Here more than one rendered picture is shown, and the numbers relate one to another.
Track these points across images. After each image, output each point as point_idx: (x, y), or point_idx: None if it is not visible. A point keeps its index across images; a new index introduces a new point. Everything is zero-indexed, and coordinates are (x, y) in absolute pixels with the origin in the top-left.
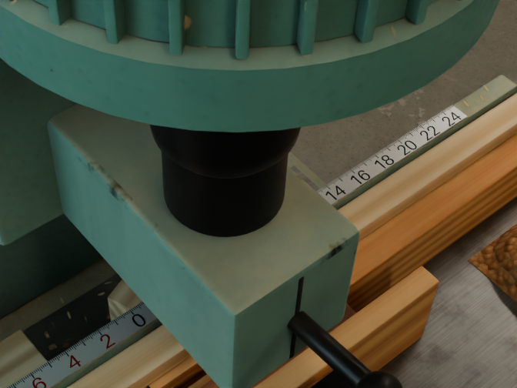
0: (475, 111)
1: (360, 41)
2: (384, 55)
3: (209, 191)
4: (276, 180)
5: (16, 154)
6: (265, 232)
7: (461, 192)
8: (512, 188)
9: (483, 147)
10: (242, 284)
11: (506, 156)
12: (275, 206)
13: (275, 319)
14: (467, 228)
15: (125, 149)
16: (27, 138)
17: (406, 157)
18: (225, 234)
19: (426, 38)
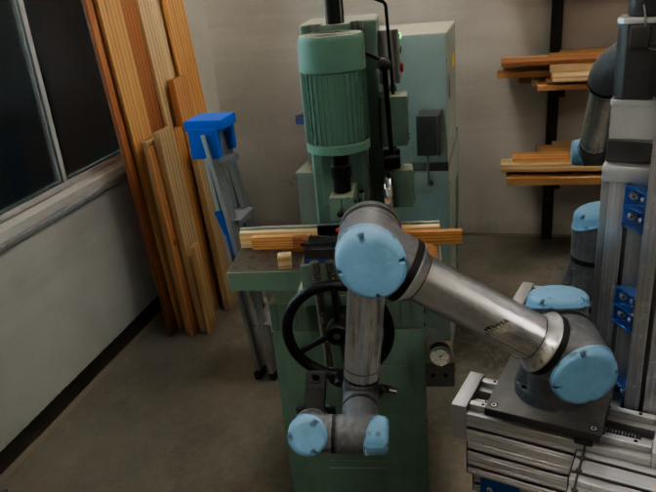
0: (425, 222)
1: (326, 146)
2: (328, 148)
3: (334, 183)
4: (343, 184)
5: (328, 186)
6: (342, 194)
7: (409, 231)
8: (426, 239)
9: (420, 226)
10: (333, 196)
11: (425, 230)
12: (344, 190)
13: (337, 205)
14: None
15: None
16: (330, 184)
17: (403, 223)
18: (336, 191)
19: (333, 148)
